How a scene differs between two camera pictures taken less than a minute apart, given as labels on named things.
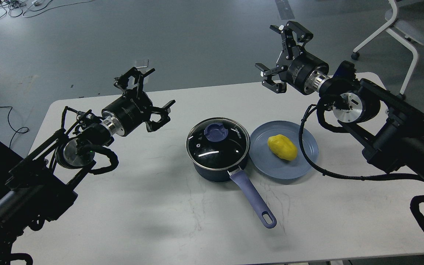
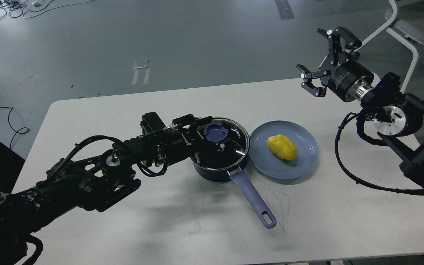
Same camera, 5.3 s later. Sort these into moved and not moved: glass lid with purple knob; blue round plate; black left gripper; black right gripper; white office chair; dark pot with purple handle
Moved: black left gripper; black right gripper
Not moved: glass lid with purple knob; dark pot with purple handle; white office chair; blue round plate
